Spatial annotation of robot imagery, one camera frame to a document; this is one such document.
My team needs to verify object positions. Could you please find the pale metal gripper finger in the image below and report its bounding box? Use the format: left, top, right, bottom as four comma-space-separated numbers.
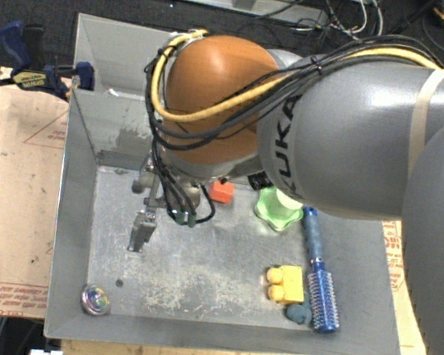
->
137, 210, 160, 255
126, 210, 147, 253

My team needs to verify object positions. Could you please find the orange block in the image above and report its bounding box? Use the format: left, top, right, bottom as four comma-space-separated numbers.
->
206, 178, 236, 206

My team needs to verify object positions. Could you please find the grey metal bin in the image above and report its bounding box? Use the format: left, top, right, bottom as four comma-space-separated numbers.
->
25, 12, 444, 355

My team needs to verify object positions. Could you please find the shiny round metal disc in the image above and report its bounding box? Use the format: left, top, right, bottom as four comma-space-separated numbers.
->
77, 282, 114, 319

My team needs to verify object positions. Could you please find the green plastic cup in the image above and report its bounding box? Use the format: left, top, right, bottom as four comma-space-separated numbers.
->
251, 183, 308, 236

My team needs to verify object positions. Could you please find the yellow toy brick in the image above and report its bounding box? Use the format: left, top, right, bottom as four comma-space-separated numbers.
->
260, 260, 311, 308

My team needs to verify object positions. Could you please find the teal small lump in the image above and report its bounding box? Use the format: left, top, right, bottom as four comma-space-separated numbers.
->
282, 301, 316, 328

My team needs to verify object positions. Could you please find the blue round hairbrush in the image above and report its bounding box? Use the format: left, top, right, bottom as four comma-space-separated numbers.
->
282, 205, 360, 337

